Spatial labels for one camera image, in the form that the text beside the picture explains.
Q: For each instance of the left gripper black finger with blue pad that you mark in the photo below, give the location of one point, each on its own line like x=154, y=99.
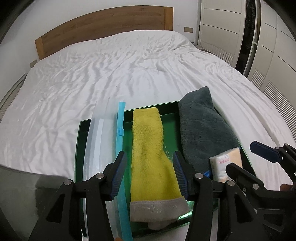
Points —
x=60, y=219
x=238, y=219

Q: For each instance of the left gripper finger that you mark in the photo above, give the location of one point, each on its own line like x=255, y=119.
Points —
x=243, y=178
x=266, y=152

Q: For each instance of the tissue packet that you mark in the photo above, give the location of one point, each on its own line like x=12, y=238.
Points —
x=220, y=161

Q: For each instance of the dark grey towel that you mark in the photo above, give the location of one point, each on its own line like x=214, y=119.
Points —
x=203, y=131

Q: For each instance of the yellow grey towel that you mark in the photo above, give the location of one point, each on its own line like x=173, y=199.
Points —
x=155, y=197

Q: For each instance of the person's right hand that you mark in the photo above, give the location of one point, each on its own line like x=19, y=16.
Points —
x=286, y=187

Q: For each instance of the dark glass jar with lid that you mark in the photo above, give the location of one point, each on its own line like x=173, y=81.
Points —
x=24, y=196

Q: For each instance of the clear zip bag blue strip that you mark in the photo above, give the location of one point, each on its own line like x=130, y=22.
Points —
x=103, y=143

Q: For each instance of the white bed sheet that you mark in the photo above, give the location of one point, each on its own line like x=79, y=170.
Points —
x=142, y=68

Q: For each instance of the white wardrobe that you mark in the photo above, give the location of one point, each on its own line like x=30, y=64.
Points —
x=257, y=38

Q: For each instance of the left bedside table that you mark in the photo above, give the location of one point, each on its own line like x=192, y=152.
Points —
x=10, y=95

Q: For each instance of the wooden headboard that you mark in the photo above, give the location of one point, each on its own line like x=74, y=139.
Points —
x=104, y=23

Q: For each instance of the wall socket plate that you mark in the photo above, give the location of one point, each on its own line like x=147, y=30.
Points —
x=188, y=30

